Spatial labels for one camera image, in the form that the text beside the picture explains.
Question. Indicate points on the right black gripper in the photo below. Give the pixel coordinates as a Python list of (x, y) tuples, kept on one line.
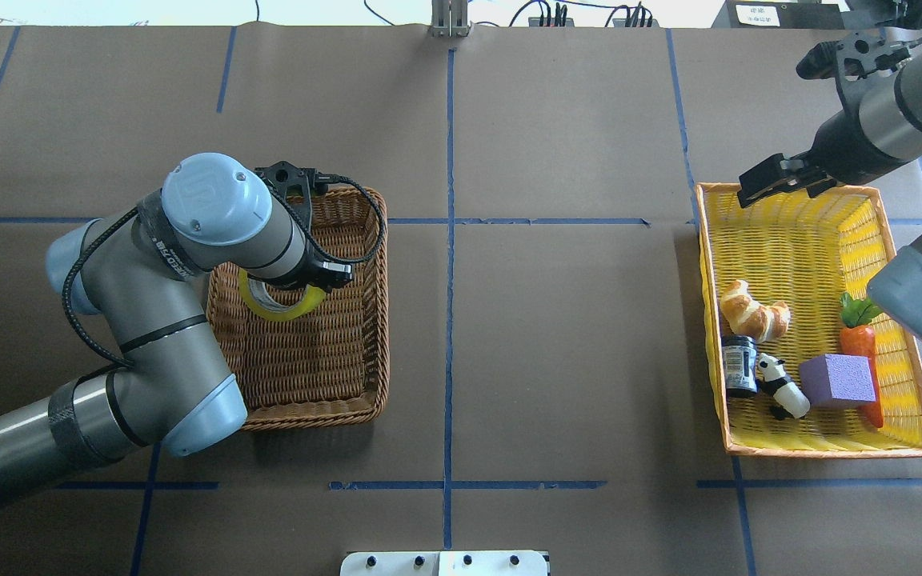
[(835, 148)]

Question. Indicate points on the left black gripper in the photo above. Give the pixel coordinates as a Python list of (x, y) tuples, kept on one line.
[(311, 272)]

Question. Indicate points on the yellow packing tape roll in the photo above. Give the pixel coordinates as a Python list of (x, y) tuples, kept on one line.
[(260, 301)]

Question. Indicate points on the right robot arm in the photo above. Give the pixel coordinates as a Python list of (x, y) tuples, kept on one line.
[(877, 130)]

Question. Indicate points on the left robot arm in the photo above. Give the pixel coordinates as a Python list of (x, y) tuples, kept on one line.
[(124, 287)]

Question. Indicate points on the brown wicker basket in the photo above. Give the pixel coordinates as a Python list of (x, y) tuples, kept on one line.
[(328, 367)]

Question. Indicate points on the toy croissant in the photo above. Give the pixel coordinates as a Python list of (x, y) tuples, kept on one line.
[(748, 317)]

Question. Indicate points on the black power box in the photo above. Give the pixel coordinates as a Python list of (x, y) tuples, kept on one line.
[(790, 15)]

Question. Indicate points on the small dark can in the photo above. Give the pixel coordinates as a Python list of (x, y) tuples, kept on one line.
[(739, 356)]

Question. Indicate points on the toy carrot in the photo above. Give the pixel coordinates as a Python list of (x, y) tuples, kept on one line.
[(857, 337)]

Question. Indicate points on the purple foam cube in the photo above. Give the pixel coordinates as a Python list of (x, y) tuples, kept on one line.
[(837, 381)]

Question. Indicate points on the panda figurine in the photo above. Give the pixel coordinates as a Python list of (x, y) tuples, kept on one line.
[(775, 381)]

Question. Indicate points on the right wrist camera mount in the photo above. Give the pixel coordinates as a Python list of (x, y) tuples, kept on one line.
[(856, 63)]

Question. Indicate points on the aluminium frame post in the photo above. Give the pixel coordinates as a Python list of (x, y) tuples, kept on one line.
[(449, 19)]

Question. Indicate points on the white pedestal column base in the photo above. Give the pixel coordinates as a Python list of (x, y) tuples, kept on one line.
[(447, 562)]

